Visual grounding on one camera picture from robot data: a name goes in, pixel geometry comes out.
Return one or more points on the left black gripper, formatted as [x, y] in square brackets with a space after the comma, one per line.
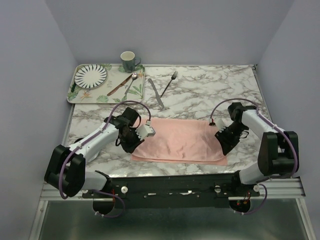
[130, 148]

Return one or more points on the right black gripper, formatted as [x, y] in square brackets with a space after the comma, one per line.
[226, 144]

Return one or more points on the pink cloth napkin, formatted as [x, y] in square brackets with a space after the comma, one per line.
[186, 141]

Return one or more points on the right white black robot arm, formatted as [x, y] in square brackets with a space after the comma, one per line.
[278, 156]

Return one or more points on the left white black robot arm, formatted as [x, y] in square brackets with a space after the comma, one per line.
[66, 170]

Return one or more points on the silver table knife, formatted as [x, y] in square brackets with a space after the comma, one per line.
[157, 96]

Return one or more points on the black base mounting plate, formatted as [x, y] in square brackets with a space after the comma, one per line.
[180, 191]

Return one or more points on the white saucer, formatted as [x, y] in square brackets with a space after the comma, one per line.
[80, 141]

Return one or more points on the leaf pattern serving tray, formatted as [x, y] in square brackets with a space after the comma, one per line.
[115, 75]

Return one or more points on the copper knife on tray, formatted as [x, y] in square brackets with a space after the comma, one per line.
[120, 85]

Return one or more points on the silver spoon on tray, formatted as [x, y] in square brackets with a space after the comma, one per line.
[134, 76]

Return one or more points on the striped white plate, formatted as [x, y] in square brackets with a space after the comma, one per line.
[90, 76]

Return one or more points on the black silver fork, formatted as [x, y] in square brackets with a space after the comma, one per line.
[173, 77]

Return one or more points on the green ceramic mug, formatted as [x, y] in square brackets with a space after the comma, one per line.
[129, 61]

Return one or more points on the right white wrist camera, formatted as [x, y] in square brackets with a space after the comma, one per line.
[221, 126]

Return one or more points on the aluminium rail frame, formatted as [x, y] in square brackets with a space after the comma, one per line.
[276, 188]

